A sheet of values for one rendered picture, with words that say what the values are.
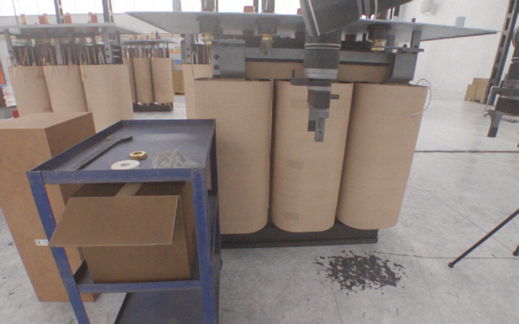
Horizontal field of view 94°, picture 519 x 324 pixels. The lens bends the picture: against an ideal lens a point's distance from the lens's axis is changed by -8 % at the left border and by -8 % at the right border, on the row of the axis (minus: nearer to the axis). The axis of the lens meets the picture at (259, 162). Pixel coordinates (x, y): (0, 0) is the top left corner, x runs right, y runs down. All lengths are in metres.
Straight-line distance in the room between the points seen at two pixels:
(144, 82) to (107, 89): 3.83
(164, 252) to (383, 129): 1.22
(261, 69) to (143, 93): 5.85
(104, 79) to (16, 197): 2.06
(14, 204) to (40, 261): 0.31
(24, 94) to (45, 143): 2.52
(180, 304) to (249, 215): 0.58
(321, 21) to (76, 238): 0.76
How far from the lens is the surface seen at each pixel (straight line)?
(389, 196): 1.73
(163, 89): 6.98
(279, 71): 1.45
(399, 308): 1.67
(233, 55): 1.34
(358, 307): 1.59
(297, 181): 1.47
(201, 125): 1.27
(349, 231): 1.93
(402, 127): 1.60
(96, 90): 3.34
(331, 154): 1.47
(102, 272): 0.96
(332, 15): 0.68
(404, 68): 1.58
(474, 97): 15.12
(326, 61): 0.82
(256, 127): 1.35
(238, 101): 1.31
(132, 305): 1.43
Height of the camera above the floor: 1.15
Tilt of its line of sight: 21 degrees down
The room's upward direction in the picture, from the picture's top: 1 degrees clockwise
